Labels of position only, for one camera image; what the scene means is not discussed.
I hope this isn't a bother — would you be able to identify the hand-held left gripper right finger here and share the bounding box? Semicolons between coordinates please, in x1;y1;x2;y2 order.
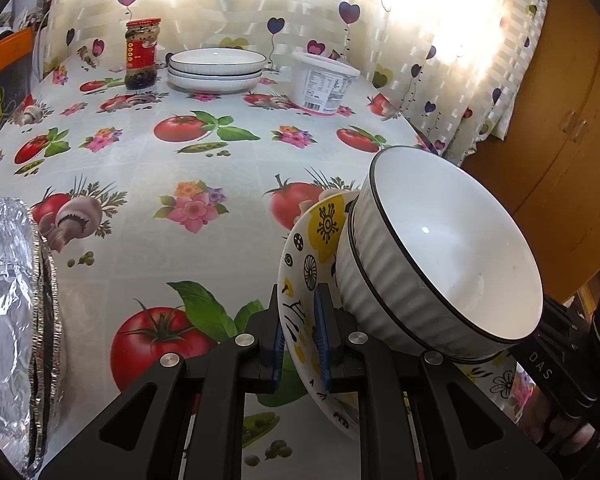
313;283;564;480

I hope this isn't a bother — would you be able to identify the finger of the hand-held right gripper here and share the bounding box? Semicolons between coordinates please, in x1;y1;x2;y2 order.
532;297;592;352

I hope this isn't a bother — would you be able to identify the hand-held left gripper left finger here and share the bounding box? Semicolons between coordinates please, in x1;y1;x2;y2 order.
37;284;287;480

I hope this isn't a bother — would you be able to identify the white ribbed bowl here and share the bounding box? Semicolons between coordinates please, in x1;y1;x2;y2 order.
335;200;527;366
352;146;545;347

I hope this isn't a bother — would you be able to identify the yellow floral ceramic bowl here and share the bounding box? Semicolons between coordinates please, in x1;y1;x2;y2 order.
277;190;519;444

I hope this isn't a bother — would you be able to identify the aluminium foil plate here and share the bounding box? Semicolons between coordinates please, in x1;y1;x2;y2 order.
27;210;55;476
40;240;68;441
0;198;43;471

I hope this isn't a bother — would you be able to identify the person's right hand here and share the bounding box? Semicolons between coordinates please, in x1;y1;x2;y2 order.
534;400;600;461

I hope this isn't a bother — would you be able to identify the wooden cabinet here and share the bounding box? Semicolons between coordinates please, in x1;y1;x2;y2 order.
459;0;600;302

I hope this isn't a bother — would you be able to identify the vegetable print tablecloth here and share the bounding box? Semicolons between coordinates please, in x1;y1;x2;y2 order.
0;51;531;480

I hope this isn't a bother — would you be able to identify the white plate with dark rim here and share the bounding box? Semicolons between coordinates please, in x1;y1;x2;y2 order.
168;48;269;75
167;66;266;87
169;77;262;95

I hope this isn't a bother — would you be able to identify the sauce jar with red label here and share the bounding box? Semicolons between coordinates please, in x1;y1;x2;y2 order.
124;18;162;91

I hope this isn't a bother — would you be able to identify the heart print curtain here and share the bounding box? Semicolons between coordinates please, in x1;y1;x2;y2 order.
32;0;554;169

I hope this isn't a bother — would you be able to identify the black box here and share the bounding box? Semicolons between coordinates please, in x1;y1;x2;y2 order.
0;66;35;113

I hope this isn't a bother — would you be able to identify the orange tray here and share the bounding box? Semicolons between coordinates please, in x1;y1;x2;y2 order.
0;27;35;80

